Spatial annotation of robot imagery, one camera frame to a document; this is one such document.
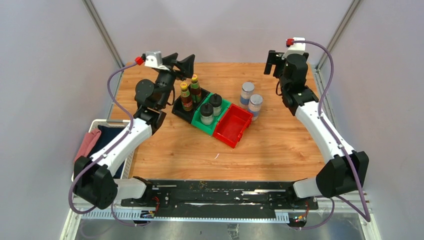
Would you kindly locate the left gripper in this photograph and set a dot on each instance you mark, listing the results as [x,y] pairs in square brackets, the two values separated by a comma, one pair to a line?
[185,66]

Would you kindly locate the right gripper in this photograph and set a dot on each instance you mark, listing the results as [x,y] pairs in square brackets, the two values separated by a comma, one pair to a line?
[274,58]

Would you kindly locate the green label sauce bottle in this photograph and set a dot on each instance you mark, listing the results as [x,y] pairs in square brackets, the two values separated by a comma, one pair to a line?
[195,89]

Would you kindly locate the blue spice jar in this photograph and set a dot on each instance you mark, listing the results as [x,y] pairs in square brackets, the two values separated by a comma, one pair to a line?
[247,90]

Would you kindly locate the red label sauce bottle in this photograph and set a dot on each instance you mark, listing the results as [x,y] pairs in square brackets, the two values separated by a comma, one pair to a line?
[185,96]

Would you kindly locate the squeeze bottle black cap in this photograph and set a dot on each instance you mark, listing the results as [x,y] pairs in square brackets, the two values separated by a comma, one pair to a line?
[216,101]
[206,114]

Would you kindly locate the white spice jar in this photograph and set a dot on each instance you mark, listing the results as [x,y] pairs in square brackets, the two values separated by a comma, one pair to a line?
[255,105]

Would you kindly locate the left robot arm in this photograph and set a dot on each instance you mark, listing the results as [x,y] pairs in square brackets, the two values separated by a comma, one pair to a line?
[93,177]

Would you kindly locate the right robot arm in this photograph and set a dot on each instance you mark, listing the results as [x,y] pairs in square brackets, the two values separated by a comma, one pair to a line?
[345,168]

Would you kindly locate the black storage bin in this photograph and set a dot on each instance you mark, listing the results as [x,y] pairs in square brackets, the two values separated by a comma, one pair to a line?
[188,116]

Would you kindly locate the green storage bin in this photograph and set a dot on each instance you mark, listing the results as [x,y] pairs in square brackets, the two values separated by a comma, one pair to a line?
[196,122]

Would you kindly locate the red storage bin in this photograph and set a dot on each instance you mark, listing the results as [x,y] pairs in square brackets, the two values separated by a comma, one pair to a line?
[231,126]

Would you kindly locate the navy cloth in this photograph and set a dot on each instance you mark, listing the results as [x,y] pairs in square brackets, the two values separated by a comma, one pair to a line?
[106,136]

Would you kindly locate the white laundry basket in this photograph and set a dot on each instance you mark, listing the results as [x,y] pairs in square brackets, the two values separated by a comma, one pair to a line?
[123,171]

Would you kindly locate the pink cloth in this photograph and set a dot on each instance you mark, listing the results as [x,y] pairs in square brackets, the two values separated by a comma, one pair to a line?
[88,143]

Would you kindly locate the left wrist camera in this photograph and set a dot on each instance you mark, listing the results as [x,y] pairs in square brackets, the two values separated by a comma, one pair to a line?
[153,59]

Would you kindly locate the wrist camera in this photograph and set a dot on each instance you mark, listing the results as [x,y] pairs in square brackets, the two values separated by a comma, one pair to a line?
[294,48]
[153,59]

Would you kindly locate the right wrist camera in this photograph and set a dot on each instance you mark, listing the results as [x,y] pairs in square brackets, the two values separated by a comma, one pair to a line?
[294,48]

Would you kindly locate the right corner aluminium post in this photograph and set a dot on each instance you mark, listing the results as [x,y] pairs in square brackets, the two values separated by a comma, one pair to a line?
[351,10]

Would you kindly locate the corner aluminium post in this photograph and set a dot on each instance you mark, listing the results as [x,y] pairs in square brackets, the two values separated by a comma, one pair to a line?
[96,18]
[351,10]

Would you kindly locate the left corner aluminium post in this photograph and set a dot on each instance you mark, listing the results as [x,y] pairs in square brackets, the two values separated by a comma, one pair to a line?
[96,18]

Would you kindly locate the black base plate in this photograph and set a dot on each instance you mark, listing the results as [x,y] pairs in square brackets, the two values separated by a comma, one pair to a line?
[220,200]

